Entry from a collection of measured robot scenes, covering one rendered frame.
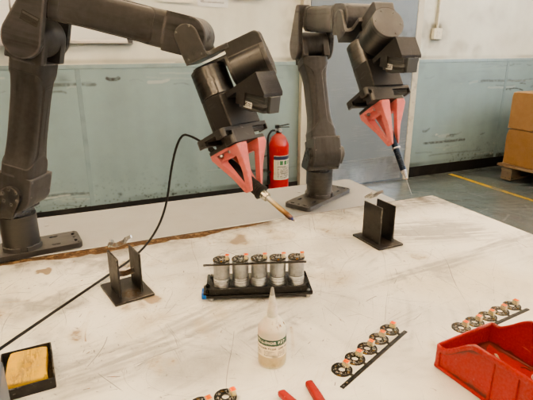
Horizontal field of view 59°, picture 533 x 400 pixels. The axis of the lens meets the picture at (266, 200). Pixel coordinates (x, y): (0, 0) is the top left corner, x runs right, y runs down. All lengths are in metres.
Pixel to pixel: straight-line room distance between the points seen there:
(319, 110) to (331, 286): 0.49
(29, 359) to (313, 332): 0.35
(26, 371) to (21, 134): 0.41
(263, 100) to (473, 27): 4.03
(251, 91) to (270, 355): 0.36
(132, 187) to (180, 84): 0.77
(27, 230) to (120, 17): 0.41
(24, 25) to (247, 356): 0.58
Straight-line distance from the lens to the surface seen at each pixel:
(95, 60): 3.25
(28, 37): 0.83
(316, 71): 1.16
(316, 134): 1.11
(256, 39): 0.75
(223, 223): 1.02
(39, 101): 0.87
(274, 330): 0.56
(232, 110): 0.72
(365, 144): 3.98
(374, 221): 0.92
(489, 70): 4.83
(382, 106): 0.87
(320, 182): 1.14
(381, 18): 0.87
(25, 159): 0.89
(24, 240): 0.95
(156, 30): 0.76
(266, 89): 0.69
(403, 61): 0.84
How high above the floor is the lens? 1.11
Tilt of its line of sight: 18 degrees down
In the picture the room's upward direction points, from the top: straight up
